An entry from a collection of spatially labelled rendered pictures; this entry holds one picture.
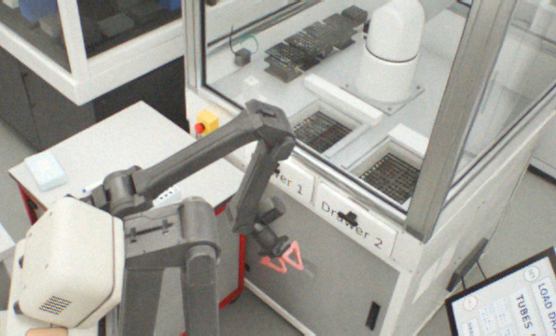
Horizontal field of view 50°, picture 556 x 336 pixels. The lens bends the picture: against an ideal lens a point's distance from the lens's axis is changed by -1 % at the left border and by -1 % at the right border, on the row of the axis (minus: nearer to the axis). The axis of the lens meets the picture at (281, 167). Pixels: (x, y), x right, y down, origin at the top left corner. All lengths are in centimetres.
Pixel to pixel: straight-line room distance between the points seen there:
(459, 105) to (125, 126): 134
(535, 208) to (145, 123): 211
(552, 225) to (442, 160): 190
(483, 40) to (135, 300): 89
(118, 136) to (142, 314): 143
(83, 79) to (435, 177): 136
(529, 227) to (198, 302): 258
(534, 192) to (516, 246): 44
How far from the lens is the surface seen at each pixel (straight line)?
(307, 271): 227
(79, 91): 238
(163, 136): 229
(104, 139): 231
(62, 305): 117
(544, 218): 343
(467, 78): 142
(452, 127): 150
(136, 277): 88
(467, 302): 160
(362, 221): 185
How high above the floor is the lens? 225
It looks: 43 degrees down
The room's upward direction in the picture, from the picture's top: 5 degrees clockwise
